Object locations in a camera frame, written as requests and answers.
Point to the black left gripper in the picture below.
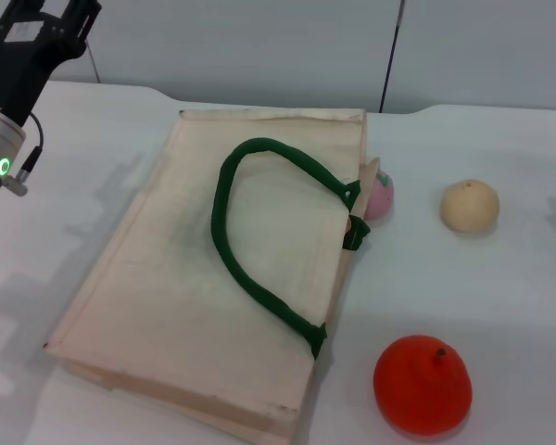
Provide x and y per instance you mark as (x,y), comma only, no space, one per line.
(23,65)

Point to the orange striped long bread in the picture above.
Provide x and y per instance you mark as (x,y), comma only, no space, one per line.
(348,225)

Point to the round beige bun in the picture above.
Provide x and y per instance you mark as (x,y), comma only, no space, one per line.
(469,206)

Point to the dark thin background pole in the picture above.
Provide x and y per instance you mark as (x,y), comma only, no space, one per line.
(391,60)

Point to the pink peach bun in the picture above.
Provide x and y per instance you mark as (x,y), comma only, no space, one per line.
(381,199)

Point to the orange tangerine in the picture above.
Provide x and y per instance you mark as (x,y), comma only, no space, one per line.
(421,389)

